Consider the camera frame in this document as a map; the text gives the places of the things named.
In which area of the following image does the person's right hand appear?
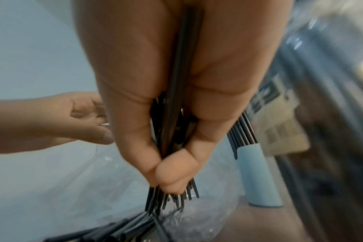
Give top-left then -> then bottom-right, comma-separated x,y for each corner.
75,0 -> 286,196

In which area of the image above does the person's left hand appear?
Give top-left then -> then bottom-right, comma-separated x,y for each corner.
0,92 -> 115,155

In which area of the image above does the bundle of black tubes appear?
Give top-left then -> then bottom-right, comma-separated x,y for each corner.
144,4 -> 201,213

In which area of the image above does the clear plastic bag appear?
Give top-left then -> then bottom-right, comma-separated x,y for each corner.
0,122 -> 245,242

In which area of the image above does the loose pile of black tubes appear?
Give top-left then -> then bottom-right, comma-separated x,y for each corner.
43,211 -> 182,242

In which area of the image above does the beige printed paper card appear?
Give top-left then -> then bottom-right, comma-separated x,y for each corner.
249,75 -> 310,157

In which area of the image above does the bunch of black wire rods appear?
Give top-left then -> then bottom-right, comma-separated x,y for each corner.
227,110 -> 258,160

